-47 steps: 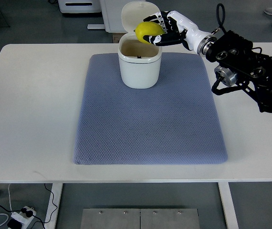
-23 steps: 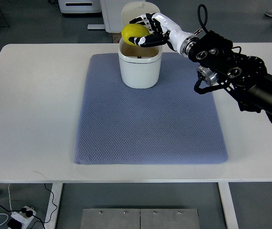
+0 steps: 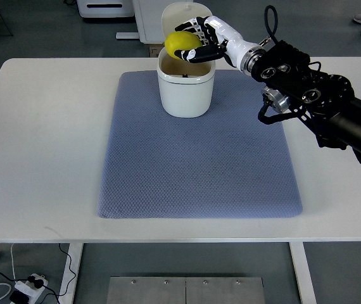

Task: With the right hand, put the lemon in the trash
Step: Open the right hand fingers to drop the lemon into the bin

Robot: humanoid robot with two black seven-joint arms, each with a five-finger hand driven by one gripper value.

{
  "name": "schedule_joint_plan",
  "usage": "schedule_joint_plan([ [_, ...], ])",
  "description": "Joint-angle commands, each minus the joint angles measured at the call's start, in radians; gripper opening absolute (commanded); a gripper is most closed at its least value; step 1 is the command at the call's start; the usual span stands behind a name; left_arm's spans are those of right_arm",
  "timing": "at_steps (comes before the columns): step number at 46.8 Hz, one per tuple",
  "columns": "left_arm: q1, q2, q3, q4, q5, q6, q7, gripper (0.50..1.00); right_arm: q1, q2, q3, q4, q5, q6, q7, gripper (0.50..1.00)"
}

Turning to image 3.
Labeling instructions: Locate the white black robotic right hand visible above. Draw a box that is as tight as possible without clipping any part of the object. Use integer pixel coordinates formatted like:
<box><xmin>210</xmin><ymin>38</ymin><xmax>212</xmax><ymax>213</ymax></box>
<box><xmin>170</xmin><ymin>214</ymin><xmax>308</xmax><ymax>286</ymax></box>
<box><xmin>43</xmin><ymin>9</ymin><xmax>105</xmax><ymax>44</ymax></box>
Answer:
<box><xmin>174</xmin><ymin>16</ymin><xmax>265</xmax><ymax>74</ymax></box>

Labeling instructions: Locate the yellow lemon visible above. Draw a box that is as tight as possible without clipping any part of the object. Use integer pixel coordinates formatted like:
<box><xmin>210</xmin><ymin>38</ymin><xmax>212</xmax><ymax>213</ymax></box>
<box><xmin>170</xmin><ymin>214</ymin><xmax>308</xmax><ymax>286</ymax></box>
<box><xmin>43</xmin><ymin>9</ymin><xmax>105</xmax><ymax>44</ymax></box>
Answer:
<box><xmin>164</xmin><ymin>31</ymin><xmax>203</xmax><ymax>60</ymax></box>

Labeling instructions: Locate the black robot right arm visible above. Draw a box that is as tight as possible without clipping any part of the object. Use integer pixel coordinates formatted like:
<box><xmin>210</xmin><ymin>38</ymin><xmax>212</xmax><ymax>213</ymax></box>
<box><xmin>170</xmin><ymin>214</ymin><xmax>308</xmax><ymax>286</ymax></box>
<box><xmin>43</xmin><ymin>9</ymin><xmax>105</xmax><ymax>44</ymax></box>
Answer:
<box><xmin>243</xmin><ymin>22</ymin><xmax>361</xmax><ymax>164</ymax></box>

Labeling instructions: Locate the white trash bin open lid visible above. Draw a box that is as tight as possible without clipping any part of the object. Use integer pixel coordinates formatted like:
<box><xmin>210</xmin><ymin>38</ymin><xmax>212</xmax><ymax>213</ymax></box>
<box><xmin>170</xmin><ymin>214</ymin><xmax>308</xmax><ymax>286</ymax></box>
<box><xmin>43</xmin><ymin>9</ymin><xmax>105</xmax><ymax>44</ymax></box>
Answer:
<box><xmin>157</xmin><ymin>2</ymin><xmax>215</xmax><ymax>118</ymax></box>

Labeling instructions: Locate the cardboard box behind table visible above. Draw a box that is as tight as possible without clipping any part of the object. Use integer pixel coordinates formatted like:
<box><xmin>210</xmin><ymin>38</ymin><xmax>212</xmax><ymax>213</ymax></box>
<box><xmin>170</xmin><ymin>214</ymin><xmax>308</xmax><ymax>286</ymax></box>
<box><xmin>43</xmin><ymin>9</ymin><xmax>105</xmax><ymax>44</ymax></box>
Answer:
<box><xmin>148</xmin><ymin>44</ymin><xmax>164</xmax><ymax>58</ymax></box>

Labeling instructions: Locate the white cabinet in background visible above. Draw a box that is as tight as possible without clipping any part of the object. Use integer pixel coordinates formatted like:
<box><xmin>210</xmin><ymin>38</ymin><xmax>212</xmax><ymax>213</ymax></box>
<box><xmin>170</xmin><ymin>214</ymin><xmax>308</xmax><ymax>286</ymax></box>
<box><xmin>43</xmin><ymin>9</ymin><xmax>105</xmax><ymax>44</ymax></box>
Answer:
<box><xmin>115</xmin><ymin>0</ymin><xmax>177</xmax><ymax>44</ymax></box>

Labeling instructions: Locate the blue textured mat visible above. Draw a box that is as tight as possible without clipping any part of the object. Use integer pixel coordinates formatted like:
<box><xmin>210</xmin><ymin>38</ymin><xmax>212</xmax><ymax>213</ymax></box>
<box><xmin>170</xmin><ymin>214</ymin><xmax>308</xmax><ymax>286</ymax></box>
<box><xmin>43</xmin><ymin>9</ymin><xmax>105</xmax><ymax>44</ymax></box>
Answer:
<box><xmin>98</xmin><ymin>70</ymin><xmax>302</xmax><ymax>219</ymax></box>

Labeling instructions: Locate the white appliance with slot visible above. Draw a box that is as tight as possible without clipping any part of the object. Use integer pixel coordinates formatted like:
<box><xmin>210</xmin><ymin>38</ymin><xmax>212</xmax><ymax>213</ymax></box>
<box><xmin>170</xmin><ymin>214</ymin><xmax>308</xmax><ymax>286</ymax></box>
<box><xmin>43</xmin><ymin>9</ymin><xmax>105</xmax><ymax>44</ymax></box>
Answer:
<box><xmin>77</xmin><ymin>0</ymin><xmax>135</xmax><ymax>18</ymax></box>

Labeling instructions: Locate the white left table leg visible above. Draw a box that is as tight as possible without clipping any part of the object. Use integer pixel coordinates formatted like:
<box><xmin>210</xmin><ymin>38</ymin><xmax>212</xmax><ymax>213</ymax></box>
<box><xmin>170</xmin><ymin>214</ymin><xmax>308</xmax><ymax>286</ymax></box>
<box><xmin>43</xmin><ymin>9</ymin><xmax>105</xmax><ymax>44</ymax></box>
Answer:
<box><xmin>58</xmin><ymin>243</ymin><xmax>84</xmax><ymax>304</ymax></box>

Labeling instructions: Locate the white table leg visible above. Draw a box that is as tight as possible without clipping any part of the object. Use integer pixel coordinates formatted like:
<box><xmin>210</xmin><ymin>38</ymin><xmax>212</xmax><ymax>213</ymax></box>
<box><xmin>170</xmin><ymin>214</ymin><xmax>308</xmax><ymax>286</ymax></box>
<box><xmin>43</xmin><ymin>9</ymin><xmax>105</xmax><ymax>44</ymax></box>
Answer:
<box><xmin>289</xmin><ymin>241</ymin><xmax>317</xmax><ymax>304</ymax></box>
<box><xmin>58</xmin><ymin>243</ymin><xmax>84</xmax><ymax>304</ymax></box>

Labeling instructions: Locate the white right table leg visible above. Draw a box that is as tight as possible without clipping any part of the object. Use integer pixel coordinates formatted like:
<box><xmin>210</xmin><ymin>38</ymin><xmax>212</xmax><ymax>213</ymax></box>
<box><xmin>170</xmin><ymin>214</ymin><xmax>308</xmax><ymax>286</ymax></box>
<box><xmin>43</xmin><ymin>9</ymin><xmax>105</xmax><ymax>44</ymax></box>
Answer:
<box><xmin>289</xmin><ymin>241</ymin><xmax>317</xmax><ymax>304</ymax></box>

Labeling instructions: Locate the grey metal floor plate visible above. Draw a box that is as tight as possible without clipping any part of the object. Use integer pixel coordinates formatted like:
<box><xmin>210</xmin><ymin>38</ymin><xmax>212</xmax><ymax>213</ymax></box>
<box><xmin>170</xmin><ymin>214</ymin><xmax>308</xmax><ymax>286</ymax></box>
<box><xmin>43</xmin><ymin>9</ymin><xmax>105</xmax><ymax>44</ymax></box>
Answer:
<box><xmin>107</xmin><ymin>277</ymin><xmax>265</xmax><ymax>303</ymax></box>

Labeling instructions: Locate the white power strip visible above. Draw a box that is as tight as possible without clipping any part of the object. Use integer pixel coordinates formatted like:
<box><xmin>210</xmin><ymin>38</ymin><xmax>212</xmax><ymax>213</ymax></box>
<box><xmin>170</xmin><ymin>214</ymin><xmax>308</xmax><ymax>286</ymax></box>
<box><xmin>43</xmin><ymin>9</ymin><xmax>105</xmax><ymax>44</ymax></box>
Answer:
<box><xmin>9</xmin><ymin>274</ymin><xmax>48</xmax><ymax>304</ymax></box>

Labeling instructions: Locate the black power cable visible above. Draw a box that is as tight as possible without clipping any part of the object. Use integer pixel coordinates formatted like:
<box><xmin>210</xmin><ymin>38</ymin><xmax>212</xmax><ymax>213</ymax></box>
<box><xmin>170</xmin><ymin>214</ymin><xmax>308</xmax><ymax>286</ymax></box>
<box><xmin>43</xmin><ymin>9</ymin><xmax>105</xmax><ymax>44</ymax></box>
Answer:
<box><xmin>0</xmin><ymin>243</ymin><xmax>77</xmax><ymax>304</ymax></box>

